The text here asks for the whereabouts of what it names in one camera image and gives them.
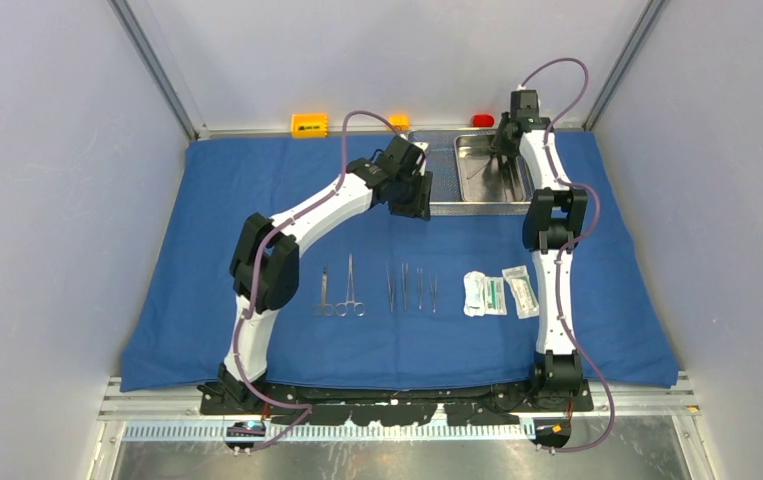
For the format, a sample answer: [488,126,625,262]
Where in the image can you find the thin steel tweezers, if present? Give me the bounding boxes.
[416,268,424,310]

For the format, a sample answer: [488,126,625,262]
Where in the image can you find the blunt steel tweezers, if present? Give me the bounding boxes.
[401,262,409,311]

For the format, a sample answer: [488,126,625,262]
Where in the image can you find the pointed steel tweezers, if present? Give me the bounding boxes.
[429,275,438,313]

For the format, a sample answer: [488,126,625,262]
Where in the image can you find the steel forceps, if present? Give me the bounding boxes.
[386,264,396,313]

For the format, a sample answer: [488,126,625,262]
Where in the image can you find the white gauze roll packet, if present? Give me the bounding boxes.
[463,271,486,317]

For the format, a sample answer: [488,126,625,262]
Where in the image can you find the steel hemostat ring handles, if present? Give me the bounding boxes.
[334,254,366,317]

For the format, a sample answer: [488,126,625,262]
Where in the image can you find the green white sterile packet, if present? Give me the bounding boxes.
[482,277,507,316]

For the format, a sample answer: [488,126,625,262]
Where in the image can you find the steel scalpel handle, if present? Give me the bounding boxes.
[466,154,502,180]

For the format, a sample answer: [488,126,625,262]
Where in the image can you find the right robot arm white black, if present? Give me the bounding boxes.
[491,87,588,411]

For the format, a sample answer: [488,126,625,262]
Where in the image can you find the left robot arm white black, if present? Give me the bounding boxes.
[218,135,432,414]

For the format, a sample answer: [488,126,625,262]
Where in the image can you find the red toy block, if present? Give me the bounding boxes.
[470,114,495,128]

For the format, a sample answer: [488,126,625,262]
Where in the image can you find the small orange toy block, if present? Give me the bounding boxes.
[387,115,410,132]

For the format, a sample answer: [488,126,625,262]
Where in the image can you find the yellow toy block large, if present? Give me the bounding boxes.
[290,113,329,139]

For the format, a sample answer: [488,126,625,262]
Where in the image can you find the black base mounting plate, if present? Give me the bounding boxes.
[198,377,594,427]

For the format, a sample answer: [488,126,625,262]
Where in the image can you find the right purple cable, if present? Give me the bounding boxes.
[516,57,617,455]

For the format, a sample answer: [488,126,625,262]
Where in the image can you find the purple cable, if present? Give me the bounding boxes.
[229,110,425,454]
[516,57,617,455]

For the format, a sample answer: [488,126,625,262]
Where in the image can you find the aluminium frame rail right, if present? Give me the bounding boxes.
[582,0,670,131]

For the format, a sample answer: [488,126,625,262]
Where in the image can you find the aluminium frame post left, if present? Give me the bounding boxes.
[108,0,210,141]

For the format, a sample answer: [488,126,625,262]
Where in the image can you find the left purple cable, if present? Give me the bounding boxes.
[229,110,425,454]

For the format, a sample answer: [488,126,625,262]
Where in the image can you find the aluminium front rail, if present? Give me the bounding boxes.
[98,374,702,442]

